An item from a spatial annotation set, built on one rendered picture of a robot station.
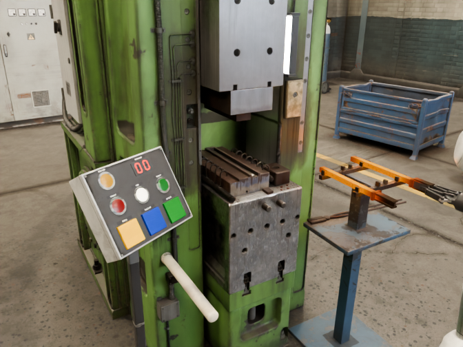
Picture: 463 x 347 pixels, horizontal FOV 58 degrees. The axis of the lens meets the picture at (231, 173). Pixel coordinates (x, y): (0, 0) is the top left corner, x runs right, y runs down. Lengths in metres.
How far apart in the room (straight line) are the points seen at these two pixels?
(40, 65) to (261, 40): 5.35
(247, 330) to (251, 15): 1.47
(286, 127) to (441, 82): 7.96
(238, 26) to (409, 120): 3.93
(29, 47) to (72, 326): 4.79
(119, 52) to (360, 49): 9.27
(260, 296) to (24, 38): 5.42
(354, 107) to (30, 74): 4.53
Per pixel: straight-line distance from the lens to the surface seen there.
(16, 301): 2.93
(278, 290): 2.11
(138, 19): 1.59
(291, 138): 2.03
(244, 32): 1.62
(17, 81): 6.73
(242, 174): 1.80
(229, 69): 1.60
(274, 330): 2.27
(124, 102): 2.00
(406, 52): 10.23
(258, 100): 1.69
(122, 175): 1.37
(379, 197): 1.74
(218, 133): 2.20
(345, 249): 1.86
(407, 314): 2.76
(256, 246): 1.87
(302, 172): 2.16
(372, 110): 5.55
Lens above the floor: 1.66
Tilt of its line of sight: 22 degrees down
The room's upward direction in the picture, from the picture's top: 1 degrees clockwise
